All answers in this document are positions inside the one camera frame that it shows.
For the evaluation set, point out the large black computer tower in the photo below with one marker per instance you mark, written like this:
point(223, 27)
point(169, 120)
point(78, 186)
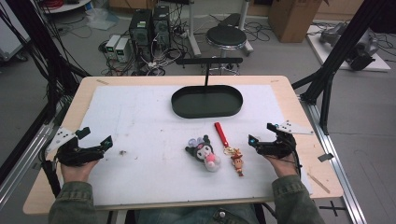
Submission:
point(140, 31)

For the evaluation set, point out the person's right hand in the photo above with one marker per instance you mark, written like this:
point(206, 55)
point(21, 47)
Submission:
point(284, 166)

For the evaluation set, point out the brown cardboard box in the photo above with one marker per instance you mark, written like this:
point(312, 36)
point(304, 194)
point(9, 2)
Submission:
point(292, 20)

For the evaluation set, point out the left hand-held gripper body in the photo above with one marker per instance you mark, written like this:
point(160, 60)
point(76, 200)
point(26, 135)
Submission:
point(76, 154)

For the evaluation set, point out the clear plastic bag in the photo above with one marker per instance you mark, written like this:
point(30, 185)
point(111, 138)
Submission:
point(101, 18)

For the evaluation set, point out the white floor board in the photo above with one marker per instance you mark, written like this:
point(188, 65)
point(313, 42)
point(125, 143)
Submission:
point(378, 63)

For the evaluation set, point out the white power supply unit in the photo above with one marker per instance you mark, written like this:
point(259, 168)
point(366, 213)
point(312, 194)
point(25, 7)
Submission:
point(112, 45)
point(122, 49)

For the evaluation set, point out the white foam mat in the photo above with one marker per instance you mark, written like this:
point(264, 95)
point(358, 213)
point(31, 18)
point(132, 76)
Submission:
point(146, 174)

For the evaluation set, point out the black tray with hanger stand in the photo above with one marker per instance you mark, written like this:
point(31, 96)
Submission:
point(207, 102)

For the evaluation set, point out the black metal frame post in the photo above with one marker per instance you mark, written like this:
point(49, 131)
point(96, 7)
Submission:
point(339, 53)
point(40, 40)

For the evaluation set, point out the aluminium rail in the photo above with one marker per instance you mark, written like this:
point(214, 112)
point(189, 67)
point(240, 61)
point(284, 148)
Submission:
point(339, 174)
point(28, 155)

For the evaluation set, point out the white cabinet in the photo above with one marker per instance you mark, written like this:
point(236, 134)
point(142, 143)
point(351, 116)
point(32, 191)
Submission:
point(11, 31)

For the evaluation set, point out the person's lap in jeans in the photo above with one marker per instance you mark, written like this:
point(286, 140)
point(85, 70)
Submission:
point(186, 216)

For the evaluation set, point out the person's left hand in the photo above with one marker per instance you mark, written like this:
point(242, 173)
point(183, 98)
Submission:
point(76, 172)

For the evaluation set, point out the white round table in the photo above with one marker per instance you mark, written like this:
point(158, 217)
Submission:
point(67, 6)

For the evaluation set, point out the black tape piece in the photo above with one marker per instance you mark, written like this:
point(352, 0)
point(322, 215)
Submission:
point(325, 157)

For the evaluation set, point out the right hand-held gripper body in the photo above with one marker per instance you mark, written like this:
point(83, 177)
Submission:
point(278, 146)

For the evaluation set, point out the white desk leg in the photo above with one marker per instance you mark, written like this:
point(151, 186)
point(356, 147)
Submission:
point(193, 34)
point(246, 37)

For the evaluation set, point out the round black stool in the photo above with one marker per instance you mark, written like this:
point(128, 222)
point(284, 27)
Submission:
point(226, 36)

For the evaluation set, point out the grey and black machine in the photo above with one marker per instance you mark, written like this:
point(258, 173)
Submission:
point(362, 51)

